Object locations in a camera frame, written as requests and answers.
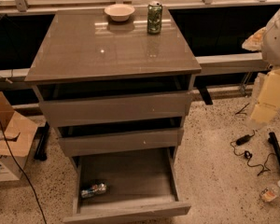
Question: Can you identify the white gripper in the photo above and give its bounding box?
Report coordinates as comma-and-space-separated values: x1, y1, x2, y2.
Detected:
245, 68, 280, 130

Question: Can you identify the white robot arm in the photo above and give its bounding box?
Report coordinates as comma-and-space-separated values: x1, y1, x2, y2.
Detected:
242, 8, 280, 130

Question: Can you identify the silver blue redbull can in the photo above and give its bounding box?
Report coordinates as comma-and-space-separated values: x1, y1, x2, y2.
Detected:
80, 183, 107, 199

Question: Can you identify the brown cardboard box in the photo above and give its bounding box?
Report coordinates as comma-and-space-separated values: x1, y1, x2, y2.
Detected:
0, 92, 38, 182

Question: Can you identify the black power adapter with cable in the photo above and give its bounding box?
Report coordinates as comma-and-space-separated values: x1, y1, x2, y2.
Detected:
229, 102, 279, 177

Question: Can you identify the grey drawer cabinet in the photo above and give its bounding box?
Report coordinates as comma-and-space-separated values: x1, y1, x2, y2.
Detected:
23, 7, 203, 224

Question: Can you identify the white ceramic bowl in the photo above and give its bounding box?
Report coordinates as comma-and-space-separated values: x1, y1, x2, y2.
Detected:
105, 4, 135, 22

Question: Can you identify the black cable on left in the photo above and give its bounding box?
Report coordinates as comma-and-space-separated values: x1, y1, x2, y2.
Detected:
0, 104, 49, 224

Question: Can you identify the grey middle drawer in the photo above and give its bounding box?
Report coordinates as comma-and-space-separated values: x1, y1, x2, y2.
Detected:
59, 128, 184, 157

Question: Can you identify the grey open bottom drawer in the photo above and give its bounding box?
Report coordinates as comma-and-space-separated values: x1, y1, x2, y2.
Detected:
63, 147, 190, 224

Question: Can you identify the green soda can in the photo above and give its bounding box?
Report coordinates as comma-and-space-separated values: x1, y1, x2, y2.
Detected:
147, 1, 162, 35

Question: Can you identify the clear plastic bottle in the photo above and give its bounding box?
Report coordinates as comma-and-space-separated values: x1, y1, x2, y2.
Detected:
259, 180, 280, 203

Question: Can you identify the black stand leg left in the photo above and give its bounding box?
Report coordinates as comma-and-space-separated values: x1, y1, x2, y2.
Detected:
34, 122, 49, 161

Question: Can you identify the grey top drawer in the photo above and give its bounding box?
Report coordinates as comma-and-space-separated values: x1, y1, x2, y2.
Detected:
39, 91, 191, 127

